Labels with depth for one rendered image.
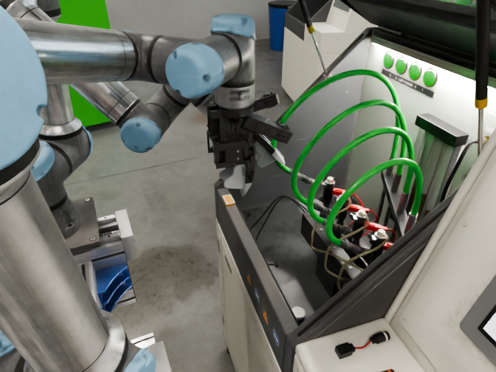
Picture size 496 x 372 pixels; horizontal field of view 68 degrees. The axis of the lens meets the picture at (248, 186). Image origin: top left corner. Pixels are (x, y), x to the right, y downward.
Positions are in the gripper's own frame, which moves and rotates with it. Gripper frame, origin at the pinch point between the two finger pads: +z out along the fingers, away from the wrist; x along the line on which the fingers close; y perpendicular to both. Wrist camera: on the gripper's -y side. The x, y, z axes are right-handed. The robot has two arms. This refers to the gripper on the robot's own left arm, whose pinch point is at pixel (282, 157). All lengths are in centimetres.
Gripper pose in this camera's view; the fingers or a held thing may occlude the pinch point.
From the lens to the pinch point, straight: 96.1
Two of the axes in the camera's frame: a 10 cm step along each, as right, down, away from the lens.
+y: -7.1, 6.8, 2.0
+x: 0.8, 3.6, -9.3
